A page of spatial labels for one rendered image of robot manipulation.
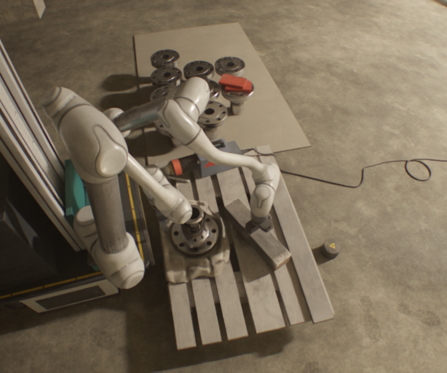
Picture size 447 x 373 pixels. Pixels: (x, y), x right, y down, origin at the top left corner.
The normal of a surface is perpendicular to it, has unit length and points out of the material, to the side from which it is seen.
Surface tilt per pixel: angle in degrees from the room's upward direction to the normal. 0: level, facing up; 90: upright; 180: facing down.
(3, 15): 90
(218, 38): 0
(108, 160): 85
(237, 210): 0
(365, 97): 0
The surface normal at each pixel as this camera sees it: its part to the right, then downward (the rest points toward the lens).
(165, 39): 0.00, -0.61
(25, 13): 0.21, 0.78
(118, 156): 0.67, 0.53
